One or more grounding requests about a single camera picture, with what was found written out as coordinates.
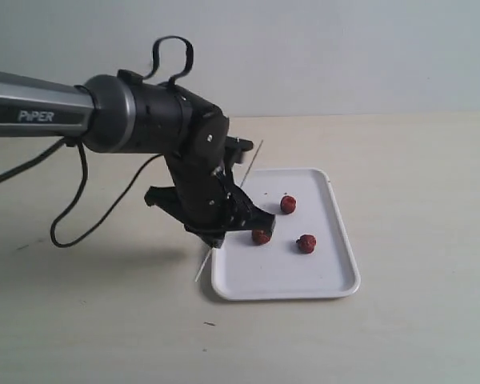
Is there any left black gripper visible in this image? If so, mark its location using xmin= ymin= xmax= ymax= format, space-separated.
xmin=145 ymin=114 xmax=275 ymax=249

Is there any red date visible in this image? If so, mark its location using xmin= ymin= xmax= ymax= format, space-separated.
xmin=280 ymin=195 xmax=297 ymax=214
xmin=251 ymin=230 xmax=272 ymax=246
xmin=295 ymin=234 xmax=317 ymax=254

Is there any thin metal skewer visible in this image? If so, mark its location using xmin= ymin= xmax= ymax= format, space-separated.
xmin=194 ymin=139 xmax=265 ymax=282

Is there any red date top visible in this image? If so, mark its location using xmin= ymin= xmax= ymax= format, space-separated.
xmin=280 ymin=195 xmax=297 ymax=214

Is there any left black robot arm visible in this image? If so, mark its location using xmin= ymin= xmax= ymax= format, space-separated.
xmin=0 ymin=70 xmax=275 ymax=248

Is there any white rectangular plastic tray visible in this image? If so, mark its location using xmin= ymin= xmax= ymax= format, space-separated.
xmin=210 ymin=168 xmax=361 ymax=301

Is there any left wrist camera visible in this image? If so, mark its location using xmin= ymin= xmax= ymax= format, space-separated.
xmin=223 ymin=136 xmax=254 ymax=167

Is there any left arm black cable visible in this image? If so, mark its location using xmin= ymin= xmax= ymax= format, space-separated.
xmin=0 ymin=35 xmax=196 ymax=248

